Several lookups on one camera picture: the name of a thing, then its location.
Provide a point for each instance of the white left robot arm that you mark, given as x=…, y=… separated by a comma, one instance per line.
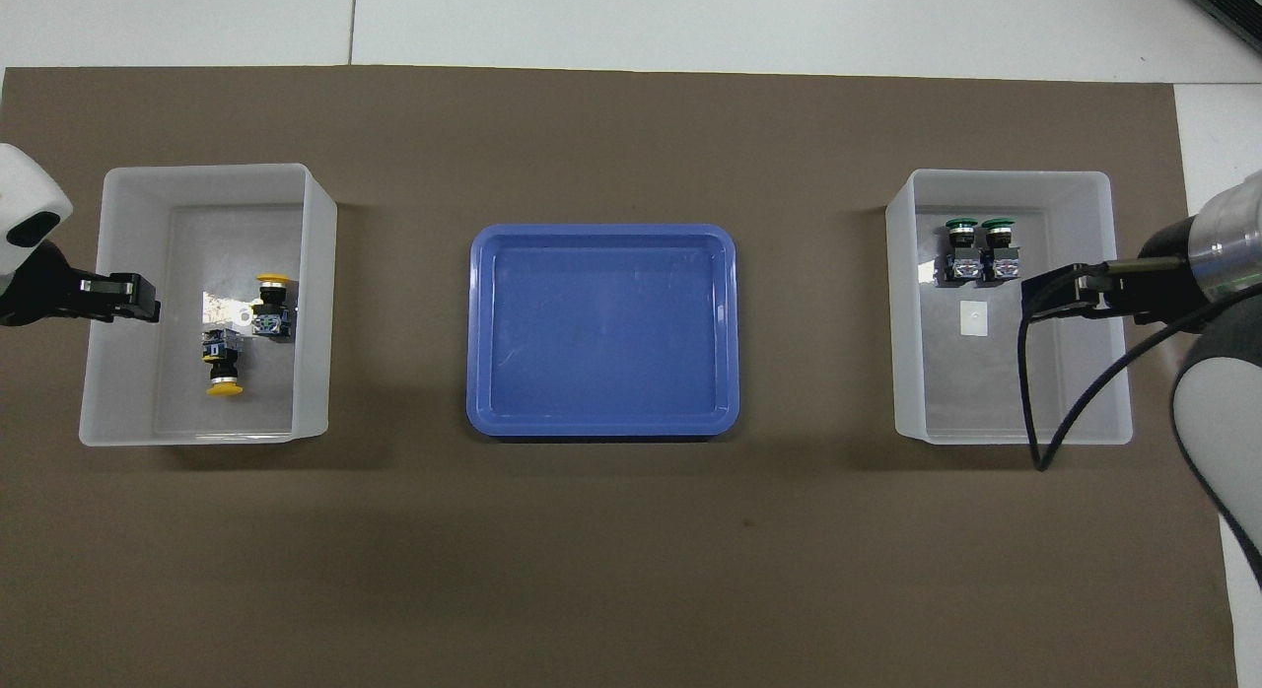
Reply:
x=30, y=190

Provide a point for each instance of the green push button switch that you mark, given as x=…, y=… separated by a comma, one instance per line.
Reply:
x=1000, y=246
x=961, y=246

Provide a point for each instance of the translucent white plastic box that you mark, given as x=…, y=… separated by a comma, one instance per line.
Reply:
x=266, y=402
x=996, y=392

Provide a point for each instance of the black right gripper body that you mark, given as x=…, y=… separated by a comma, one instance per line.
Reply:
x=1168, y=274

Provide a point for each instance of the yellow push button switch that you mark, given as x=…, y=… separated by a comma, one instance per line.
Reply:
x=271, y=304
x=225, y=388

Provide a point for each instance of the dark grey device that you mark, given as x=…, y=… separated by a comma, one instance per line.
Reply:
x=1232, y=3

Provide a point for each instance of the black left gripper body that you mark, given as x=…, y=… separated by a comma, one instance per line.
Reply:
x=49, y=294

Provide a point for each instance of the brown paper table mat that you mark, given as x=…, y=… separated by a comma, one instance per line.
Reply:
x=611, y=570

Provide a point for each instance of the blue plastic tray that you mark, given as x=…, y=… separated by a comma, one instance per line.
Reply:
x=601, y=333

